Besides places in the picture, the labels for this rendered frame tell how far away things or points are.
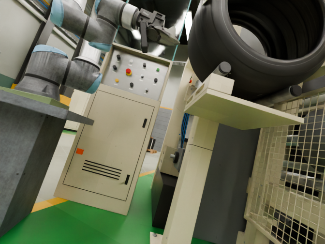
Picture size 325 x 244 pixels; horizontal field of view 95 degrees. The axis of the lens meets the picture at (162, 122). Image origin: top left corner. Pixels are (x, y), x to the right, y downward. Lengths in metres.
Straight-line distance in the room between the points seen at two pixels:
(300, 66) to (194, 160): 0.61
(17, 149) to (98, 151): 0.51
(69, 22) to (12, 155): 0.60
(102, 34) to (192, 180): 0.84
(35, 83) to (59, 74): 0.12
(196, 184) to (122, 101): 0.81
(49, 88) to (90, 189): 0.74
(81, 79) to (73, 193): 0.82
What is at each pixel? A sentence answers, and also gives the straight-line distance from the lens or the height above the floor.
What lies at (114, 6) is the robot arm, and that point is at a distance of 0.78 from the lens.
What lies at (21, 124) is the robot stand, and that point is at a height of 0.49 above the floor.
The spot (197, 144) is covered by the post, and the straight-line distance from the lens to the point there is 0.90.
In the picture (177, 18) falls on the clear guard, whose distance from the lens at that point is 1.65.
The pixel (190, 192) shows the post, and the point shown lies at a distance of 0.93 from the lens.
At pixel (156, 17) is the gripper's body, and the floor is 1.08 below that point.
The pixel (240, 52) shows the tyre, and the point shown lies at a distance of 0.65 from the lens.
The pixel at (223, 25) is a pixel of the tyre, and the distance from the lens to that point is 0.68.
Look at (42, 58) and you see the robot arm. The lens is 1.00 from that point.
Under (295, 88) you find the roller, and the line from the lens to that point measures 0.74.
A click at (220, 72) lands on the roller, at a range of 0.61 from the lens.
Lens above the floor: 0.58
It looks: 8 degrees up
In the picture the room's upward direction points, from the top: 16 degrees clockwise
